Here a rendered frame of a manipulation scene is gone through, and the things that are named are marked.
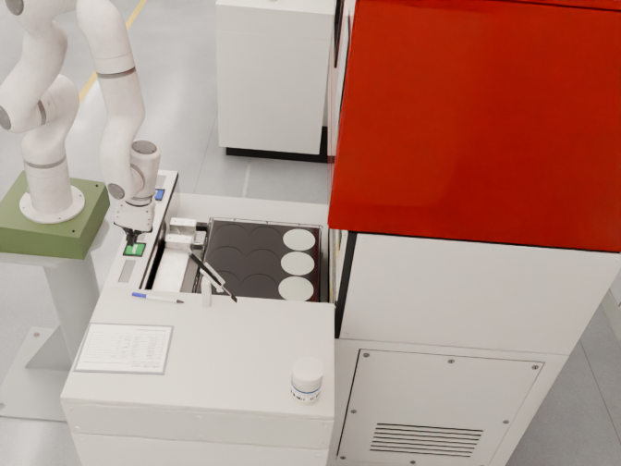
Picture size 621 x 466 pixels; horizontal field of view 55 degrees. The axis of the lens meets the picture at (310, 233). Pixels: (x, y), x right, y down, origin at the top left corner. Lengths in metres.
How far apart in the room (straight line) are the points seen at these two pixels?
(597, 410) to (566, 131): 1.79
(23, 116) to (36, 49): 0.20
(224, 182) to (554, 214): 2.46
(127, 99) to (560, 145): 0.97
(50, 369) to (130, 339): 1.24
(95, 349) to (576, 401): 2.09
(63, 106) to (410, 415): 1.42
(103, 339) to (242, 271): 0.46
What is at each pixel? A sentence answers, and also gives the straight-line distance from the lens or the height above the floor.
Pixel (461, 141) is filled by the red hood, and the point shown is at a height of 1.50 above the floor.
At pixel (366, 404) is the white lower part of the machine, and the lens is 2.01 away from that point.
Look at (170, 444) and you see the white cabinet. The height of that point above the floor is 0.80.
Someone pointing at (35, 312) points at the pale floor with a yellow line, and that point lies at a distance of 3.04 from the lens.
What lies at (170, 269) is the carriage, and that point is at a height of 0.88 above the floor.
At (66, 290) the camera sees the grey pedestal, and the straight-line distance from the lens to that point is 2.22.
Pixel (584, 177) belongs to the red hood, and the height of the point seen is 1.44.
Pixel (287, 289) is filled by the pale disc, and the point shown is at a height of 0.90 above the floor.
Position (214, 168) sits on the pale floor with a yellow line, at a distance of 3.76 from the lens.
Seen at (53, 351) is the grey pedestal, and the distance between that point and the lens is 2.67.
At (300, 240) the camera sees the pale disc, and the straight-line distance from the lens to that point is 1.90.
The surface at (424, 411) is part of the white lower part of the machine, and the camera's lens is 2.06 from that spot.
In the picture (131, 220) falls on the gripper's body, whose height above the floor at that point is 1.09.
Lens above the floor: 2.17
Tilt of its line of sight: 41 degrees down
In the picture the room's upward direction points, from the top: 6 degrees clockwise
